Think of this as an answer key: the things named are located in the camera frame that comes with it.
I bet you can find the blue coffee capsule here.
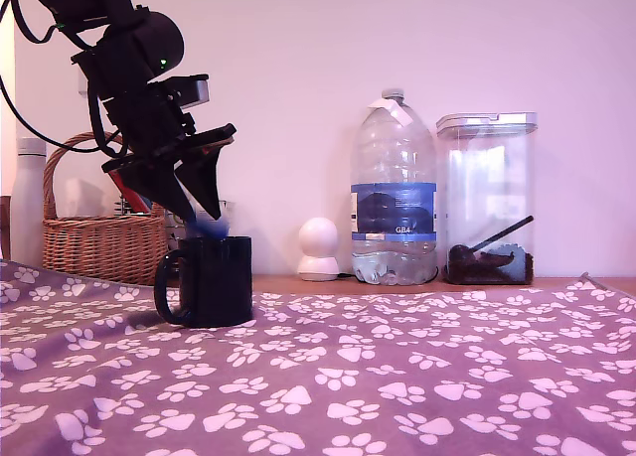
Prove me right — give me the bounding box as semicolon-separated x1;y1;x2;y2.
190;216;233;241

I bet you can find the black coffee mug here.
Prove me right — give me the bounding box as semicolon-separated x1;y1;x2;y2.
153;234;255;329

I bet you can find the white metal bottle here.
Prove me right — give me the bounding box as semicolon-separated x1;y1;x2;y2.
10;137;49;267

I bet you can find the brown wooden board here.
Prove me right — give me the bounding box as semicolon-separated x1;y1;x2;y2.
0;195;13;261

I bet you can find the large clear water bottle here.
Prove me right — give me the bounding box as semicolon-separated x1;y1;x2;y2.
349;87;440;287

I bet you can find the paw print table cloth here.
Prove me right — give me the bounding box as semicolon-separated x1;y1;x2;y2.
0;258;636;456

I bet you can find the clear lidded storage container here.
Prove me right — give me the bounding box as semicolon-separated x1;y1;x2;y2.
435;111;540;286

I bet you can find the black scoop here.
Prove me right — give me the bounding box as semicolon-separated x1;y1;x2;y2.
449;215;536;274

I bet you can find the dark brown dry kibble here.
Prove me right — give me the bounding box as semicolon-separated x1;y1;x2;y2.
444;243;536;285

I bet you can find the chrome wire rack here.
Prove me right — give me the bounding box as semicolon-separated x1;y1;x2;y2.
165;211;189;251

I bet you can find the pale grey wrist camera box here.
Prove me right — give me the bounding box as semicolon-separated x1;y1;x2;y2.
165;74;211;111

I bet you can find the wicker basket with handle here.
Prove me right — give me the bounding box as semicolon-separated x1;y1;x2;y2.
41;131;171;287

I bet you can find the small white round camera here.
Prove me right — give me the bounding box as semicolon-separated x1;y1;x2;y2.
296;217;341;283

